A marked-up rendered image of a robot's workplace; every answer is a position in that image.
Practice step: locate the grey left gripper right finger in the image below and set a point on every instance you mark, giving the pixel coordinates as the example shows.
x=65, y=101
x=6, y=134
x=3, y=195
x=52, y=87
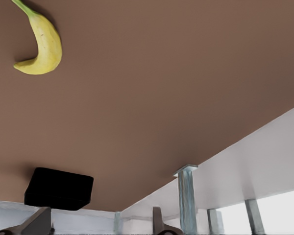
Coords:
x=158, y=222

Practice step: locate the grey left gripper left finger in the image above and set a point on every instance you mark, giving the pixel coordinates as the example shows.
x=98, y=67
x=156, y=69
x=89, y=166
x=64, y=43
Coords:
x=36, y=222

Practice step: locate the black rectangular box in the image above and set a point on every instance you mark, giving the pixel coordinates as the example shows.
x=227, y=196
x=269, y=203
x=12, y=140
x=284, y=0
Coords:
x=60, y=189

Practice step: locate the yellow banana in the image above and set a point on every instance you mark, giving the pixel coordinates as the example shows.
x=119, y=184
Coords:
x=47, y=46

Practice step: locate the silver frame post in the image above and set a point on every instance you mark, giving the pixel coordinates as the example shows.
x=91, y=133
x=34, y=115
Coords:
x=254, y=215
x=214, y=220
x=187, y=198
x=117, y=222

